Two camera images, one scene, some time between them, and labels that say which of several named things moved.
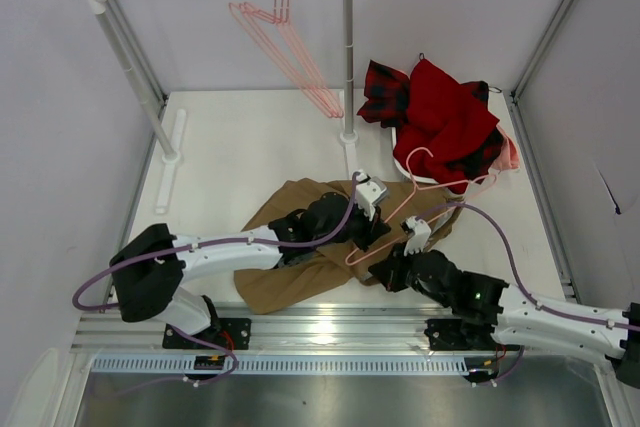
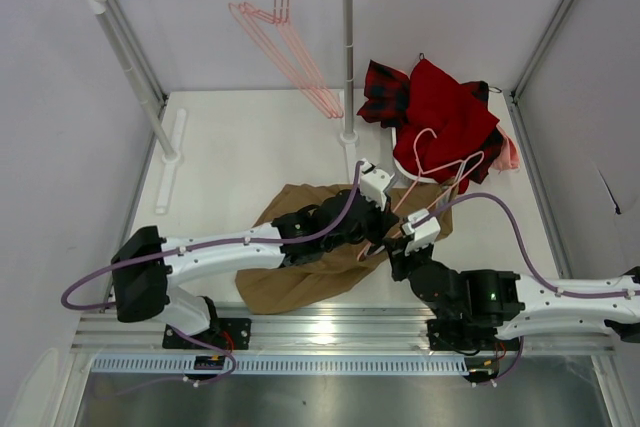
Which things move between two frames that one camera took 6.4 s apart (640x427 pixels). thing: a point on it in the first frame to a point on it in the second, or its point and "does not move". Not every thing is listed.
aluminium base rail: [351, 328] does not move
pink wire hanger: [492, 177] to [475, 158]
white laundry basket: [383, 163] does not move
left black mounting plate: [230, 333] does not move
